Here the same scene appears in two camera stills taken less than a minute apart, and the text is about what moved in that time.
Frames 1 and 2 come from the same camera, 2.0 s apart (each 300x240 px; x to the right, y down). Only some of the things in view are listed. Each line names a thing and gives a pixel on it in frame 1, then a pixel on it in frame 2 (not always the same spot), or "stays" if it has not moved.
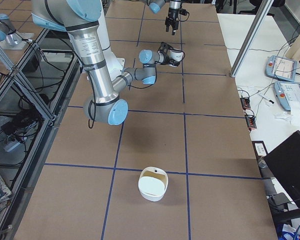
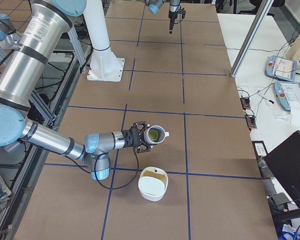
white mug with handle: (176, 54) to (155, 134)
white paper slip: (296, 114) stays
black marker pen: (266, 98) stays
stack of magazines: (0, 194) stays
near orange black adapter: (250, 120) stays
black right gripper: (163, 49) to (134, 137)
